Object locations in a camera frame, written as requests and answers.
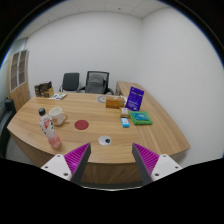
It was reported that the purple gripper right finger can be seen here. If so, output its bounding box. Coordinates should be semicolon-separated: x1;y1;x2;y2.
132;143;182;185

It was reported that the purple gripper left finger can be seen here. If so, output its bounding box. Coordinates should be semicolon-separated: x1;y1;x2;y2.
42;143;91;184

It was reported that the clear plastic water bottle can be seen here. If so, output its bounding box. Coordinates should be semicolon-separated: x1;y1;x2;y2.
38;108;61;148

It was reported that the red round coaster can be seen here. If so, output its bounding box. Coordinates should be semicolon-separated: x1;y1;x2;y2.
74;120;89;130

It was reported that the green flat box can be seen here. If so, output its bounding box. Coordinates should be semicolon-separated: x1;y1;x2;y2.
129;111;152;125

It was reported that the white ceramic mug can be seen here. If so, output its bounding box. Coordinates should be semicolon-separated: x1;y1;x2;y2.
49;107;68;126

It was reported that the blue small box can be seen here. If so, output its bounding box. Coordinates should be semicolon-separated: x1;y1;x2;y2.
121;118;130;128

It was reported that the small brown box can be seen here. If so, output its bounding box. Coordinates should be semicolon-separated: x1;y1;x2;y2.
120;108;129;118

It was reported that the colourful booklet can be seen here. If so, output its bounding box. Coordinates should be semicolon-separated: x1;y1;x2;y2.
49;93;67;100

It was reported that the purple standing sign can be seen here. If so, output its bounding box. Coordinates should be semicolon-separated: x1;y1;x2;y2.
125;87;144;111

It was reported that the grey round grommet far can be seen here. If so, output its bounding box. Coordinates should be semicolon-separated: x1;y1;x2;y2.
96;95;106;103

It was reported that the wooden tissue box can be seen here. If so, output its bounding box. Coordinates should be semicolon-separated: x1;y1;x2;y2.
106;96;125;109

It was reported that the black chair at left edge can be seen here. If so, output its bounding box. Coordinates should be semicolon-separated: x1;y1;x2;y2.
0;99;16;158

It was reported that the black office chair left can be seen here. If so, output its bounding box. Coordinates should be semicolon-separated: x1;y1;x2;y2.
59;73;80;92

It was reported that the grey mesh office chair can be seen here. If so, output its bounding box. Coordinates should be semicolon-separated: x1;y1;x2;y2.
78;71;114;94

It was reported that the wooden cabinet with glass doors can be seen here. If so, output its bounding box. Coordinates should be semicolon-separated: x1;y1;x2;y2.
7;50;30;111

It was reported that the silver table cable grommet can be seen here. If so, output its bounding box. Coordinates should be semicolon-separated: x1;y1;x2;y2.
98;136;112;146

